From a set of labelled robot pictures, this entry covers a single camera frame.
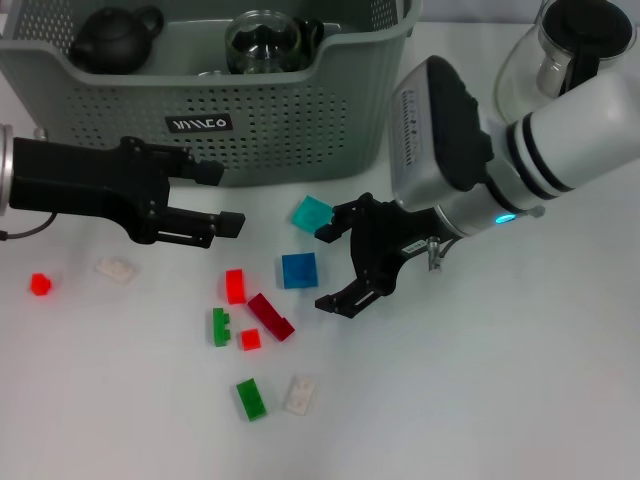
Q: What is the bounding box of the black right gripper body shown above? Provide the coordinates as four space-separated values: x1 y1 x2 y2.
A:
348 198 444 296

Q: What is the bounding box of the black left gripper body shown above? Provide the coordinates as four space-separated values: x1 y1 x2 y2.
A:
10 135 172 246

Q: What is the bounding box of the teal square brick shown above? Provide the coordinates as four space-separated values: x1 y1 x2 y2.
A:
290 194 334 235

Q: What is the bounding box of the blue square brick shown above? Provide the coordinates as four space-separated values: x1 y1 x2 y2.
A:
281 252 320 290

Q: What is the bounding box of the white toy brick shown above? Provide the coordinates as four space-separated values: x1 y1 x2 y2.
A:
94 255 141 285
281 373 321 416

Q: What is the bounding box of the green notched brick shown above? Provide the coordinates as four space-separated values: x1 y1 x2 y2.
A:
211 307 232 348

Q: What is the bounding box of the tiny red cube brick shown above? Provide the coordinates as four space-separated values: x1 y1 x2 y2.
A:
28 272 54 297

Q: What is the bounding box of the grey perforated storage bin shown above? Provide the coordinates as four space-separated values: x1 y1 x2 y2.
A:
0 0 425 187

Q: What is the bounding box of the right gripper silver connector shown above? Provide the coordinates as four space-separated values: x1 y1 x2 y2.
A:
424 236 445 272

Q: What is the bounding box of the bright red rectangular brick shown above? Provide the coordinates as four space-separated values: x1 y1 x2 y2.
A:
223 268 248 305

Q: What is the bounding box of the dark red long brick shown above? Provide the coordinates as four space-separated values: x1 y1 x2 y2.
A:
247 293 296 344

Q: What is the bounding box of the green rectangular brick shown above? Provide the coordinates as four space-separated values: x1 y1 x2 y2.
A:
234 378 269 423

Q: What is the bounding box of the dark clay teapot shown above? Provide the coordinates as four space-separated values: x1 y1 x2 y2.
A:
68 4 166 75

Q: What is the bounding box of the left gripper grey cable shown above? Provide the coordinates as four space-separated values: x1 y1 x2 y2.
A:
0 212 57 242

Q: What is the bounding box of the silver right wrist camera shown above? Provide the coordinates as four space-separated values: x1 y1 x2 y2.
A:
387 55 495 211

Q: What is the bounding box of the glass pitcher black handle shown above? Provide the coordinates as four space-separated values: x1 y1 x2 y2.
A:
493 0 636 126

